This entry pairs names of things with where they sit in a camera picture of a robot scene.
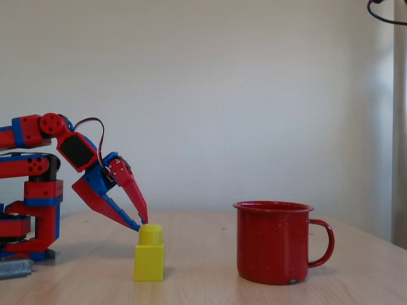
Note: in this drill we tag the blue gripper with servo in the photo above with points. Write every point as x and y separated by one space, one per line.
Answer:
101 182

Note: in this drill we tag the yellow-green toy building block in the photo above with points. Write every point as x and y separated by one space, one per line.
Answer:
149 254

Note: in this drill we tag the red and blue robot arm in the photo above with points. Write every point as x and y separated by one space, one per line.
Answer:
38 190

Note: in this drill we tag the red enamel mug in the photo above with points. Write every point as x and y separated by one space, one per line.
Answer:
271 244

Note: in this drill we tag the pale grey curtain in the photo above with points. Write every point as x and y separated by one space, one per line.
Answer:
400 127

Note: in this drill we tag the grey duct tape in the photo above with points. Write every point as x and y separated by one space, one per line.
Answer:
53 254

